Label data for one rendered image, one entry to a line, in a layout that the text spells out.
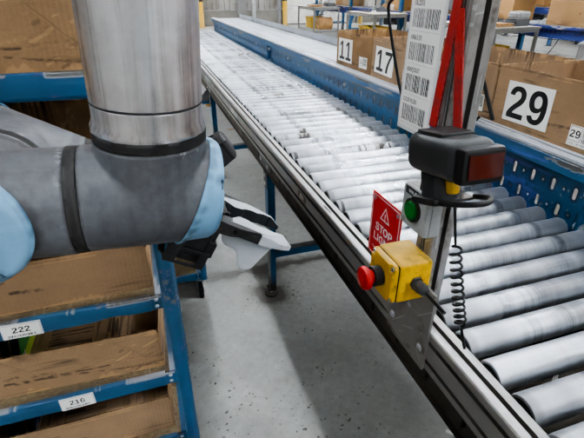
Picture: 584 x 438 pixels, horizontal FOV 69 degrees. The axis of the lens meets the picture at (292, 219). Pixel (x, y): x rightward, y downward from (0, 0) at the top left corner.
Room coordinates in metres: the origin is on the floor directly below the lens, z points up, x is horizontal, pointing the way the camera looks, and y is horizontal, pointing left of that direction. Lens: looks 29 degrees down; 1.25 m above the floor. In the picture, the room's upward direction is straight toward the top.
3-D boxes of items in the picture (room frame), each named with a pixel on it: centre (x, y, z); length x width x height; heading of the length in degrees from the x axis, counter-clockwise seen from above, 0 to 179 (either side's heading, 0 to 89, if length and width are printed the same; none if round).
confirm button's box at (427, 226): (0.58, -0.19, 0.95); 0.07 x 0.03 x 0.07; 18
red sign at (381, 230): (0.65, -0.18, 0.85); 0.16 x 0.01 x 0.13; 18
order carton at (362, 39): (2.28, -0.44, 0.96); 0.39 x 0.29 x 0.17; 19
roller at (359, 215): (1.03, -0.37, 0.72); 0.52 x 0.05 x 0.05; 108
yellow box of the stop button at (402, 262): (0.53, -0.18, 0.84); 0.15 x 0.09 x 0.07; 18
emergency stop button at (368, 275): (0.55, -0.13, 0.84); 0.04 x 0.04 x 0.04; 18
